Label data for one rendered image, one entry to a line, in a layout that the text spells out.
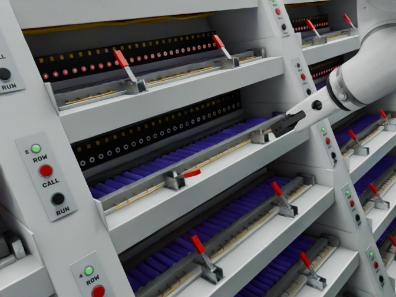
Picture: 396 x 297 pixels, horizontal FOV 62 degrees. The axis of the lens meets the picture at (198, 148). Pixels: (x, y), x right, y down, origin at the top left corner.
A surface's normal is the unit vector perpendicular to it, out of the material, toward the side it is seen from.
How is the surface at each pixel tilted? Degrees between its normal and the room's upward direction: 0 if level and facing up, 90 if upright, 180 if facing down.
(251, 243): 19
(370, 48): 39
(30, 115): 90
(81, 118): 109
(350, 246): 90
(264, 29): 90
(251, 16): 90
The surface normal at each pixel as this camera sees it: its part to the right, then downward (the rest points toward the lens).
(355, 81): -0.75, 0.25
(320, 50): 0.69, 0.11
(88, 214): 0.59, -0.20
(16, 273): -0.16, -0.94
